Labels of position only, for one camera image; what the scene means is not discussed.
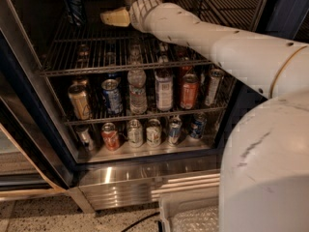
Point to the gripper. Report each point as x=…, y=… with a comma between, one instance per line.
x=144, y=14

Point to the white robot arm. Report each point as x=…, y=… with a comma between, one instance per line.
x=264, y=176

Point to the blue Pepsi can top shelf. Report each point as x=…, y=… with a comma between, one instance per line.
x=76, y=12

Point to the blue pepsi can shelf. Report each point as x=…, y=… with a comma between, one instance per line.
x=76, y=12
x=112, y=96

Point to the blue Pepsi can middle shelf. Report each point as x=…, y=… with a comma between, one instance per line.
x=112, y=96

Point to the red can behind orange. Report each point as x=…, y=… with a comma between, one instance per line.
x=183, y=69

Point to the gold can middle shelf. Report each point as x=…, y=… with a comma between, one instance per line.
x=80, y=101

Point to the stainless steel fridge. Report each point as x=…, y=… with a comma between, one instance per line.
x=102, y=179

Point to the orange soda can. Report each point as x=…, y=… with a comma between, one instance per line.
x=189, y=91

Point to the silver slim can right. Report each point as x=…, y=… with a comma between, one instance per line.
x=215, y=78

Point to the silver green can bottom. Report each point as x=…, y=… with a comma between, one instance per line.
x=134, y=133

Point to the blue silver can bottom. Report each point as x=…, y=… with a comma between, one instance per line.
x=175, y=129

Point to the red Coke can bottom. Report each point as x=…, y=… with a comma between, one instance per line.
x=110, y=136

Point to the white green can bottom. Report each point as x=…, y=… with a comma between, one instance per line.
x=153, y=132

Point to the silver can bottom left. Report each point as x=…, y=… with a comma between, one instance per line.
x=85, y=137

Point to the blue Pepsi can bottom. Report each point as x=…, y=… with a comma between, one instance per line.
x=197, y=125

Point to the open glass fridge door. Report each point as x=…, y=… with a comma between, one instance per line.
x=28, y=166

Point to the clear plastic water bottle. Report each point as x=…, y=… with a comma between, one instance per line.
x=136, y=78

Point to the white labelled drink bottle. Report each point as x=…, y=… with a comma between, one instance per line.
x=163, y=89

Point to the white plastic bin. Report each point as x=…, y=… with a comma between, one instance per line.
x=171, y=204

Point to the top wire fridge shelf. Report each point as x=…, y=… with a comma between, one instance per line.
x=97, y=48

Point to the wire fridge shelf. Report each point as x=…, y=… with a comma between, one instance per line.
x=201, y=67
x=97, y=48

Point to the middle wire fridge shelf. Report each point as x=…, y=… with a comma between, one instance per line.
x=201, y=67

